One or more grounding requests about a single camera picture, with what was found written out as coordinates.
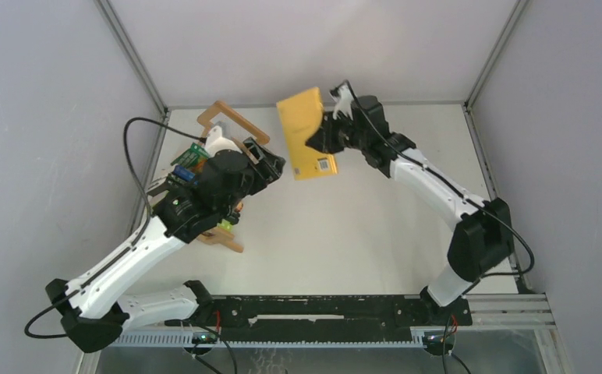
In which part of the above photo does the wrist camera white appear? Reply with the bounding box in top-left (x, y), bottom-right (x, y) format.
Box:
top-left (329, 81), bottom-right (354, 120)
top-left (204, 121), bottom-right (241, 157)

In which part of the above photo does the light green paperback book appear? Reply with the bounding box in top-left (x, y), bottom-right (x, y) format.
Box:
top-left (217, 217), bottom-right (239, 232)

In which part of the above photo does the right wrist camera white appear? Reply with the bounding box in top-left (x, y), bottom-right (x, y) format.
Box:
top-left (329, 81), bottom-right (354, 120)

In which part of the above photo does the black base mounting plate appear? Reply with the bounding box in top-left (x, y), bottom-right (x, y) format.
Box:
top-left (191, 295), bottom-right (473, 341)

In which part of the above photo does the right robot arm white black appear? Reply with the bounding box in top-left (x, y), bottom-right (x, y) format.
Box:
top-left (306, 96), bottom-right (515, 324)

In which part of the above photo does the green Macmillan book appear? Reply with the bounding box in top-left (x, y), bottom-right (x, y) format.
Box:
top-left (170, 143), bottom-right (210, 173)

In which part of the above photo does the white cable duct strip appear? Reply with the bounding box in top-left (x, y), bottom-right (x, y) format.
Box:
top-left (109, 330), bottom-right (428, 348)

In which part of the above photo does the wooden book rack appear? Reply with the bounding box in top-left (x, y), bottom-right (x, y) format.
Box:
top-left (148, 100), bottom-right (272, 255)

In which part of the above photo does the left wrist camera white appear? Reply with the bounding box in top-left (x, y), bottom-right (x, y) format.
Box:
top-left (204, 121), bottom-right (241, 157)

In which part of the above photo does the blue Jane Eyre book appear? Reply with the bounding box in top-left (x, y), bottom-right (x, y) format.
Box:
top-left (169, 164), bottom-right (197, 185)

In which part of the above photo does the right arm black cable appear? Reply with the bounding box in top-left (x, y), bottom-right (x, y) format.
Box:
top-left (342, 79), bottom-right (536, 374)

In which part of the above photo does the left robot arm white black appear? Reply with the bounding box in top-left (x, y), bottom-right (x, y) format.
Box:
top-left (45, 138), bottom-right (285, 353)

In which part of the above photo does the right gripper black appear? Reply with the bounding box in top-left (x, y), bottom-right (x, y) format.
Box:
top-left (305, 110), bottom-right (367, 156)

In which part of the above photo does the thin dark book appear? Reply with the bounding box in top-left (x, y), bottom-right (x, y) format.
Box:
top-left (146, 175), bottom-right (171, 197)

